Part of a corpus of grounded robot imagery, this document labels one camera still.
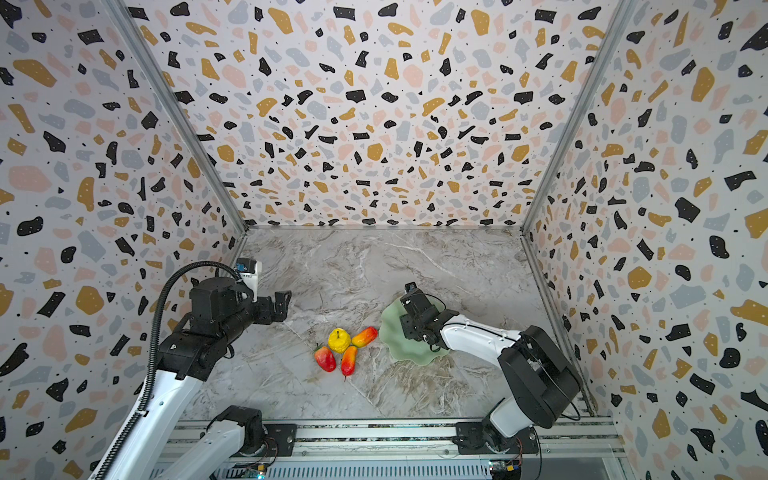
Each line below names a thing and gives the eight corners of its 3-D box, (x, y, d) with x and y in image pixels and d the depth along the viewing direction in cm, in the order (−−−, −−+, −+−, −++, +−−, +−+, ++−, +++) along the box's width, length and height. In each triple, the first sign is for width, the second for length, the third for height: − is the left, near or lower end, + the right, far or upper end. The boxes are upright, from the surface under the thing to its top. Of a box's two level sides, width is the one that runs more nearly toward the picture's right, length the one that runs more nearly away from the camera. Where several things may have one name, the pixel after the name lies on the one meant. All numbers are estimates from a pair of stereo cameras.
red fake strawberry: (312, 357, 89) (309, 351, 86) (323, 346, 91) (321, 341, 88) (329, 374, 86) (326, 369, 83) (340, 363, 88) (338, 358, 85)
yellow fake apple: (328, 352, 91) (324, 343, 86) (337, 335, 94) (334, 325, 89) (345, 358, 90) (341, 349, 85) (353, 341, 93) (350, 331, 88)
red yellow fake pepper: (342, 375, 86) (340, 371, 83) (345, 350, 91) (343, 346, 88) (354, 375, 86) (353, 371, 83) (357, 351, 91) (356, 346, 88)
